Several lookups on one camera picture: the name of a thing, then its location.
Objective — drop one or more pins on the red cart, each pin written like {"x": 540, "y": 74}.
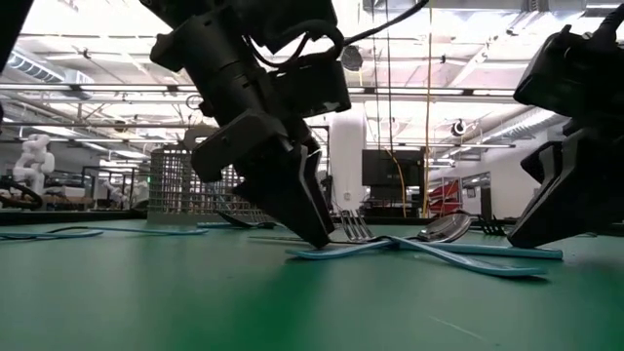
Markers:
{"x": 446, "y": 197}

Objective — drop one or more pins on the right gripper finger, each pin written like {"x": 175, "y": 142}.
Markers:
{"x": 575, "y": 205}

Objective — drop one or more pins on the white round column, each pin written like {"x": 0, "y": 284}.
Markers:
{"x": 348, "y": 166}

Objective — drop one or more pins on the grey ceiling air duct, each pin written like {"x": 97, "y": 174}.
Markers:
{"x": 34, "y": 70}
{"x": 526, "y": 127}

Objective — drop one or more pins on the long ceiling light bar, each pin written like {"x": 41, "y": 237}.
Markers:
{"x": 414, "y": 91}

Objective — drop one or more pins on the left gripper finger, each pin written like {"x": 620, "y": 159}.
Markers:
{"x": 316, "y": 175}
{"x": 283, "y": 195}

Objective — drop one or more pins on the green table mat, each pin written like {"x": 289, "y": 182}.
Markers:
{"x": 146, "y": 292}

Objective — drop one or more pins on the grey plastic cutlery basket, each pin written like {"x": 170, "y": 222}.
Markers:
{"x": 170, "y": 195}

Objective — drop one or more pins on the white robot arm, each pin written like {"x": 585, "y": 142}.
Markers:
{"x": 114, "y": 191}
{"x": 34, "y": 161}

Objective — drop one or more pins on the black monitor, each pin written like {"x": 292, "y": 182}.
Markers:
{"x": 390, "y": 168}

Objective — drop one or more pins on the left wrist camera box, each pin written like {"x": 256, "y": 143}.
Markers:
{"x": 312, "y": 88}

